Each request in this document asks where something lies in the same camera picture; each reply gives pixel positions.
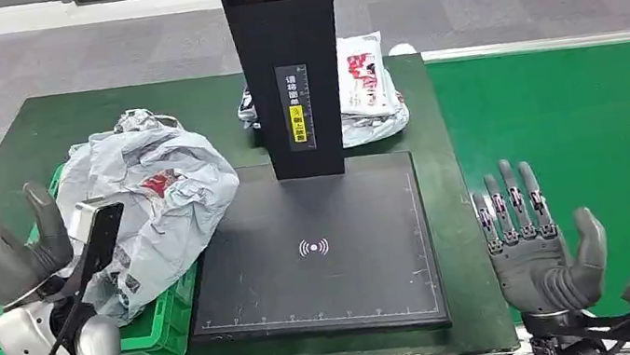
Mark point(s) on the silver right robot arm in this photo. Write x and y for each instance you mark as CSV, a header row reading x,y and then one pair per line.
x,y
564,338

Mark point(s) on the bright green conveyor belt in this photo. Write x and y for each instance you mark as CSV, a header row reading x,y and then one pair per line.
x,y
560,108

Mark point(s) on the grey parcel bag red dots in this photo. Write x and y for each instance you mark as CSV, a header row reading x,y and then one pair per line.
x,y
141,119

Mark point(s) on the black yellow column label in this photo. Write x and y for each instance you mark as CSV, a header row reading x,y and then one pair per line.
x,y
296,107

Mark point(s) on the green plastic crate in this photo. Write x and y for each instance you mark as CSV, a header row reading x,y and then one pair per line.
x,y
152,338

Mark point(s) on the white parcel bag red print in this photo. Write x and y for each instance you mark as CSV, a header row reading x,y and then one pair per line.
x,y
368,81

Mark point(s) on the black scanner base plate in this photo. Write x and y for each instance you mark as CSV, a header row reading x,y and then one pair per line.
x,y
318,282

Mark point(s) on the white round knob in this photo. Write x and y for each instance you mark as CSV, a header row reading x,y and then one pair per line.
x,y
402,49

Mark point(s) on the black scanner column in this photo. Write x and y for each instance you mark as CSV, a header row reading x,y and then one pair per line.
x,y
283,49

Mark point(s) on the grey crumpled parcel bag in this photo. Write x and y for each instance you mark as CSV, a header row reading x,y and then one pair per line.
x,y
376,127

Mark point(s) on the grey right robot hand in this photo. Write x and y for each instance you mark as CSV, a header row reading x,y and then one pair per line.
x,y
535,274

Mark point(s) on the pale grey parcel bag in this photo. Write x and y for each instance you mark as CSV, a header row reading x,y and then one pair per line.
x,y
167,192

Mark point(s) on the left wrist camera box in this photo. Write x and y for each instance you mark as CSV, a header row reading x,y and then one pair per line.
x,y
95,234

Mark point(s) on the dark green table mat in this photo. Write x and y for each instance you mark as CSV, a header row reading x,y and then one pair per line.
x,y
32,124

